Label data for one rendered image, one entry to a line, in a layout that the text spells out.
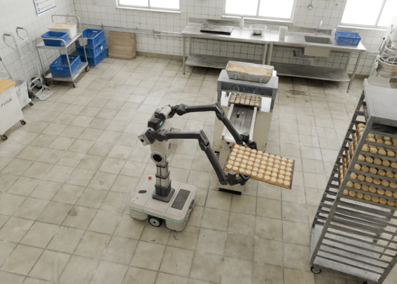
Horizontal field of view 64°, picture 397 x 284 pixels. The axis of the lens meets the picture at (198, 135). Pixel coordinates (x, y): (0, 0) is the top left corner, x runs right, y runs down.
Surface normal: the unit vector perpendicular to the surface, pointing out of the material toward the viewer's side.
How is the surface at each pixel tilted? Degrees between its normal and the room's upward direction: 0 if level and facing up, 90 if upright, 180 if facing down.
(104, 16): 90
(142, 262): 0
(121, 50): 67
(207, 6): 90
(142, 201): 0
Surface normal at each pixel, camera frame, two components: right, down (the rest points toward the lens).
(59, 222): 0.04, -0.81
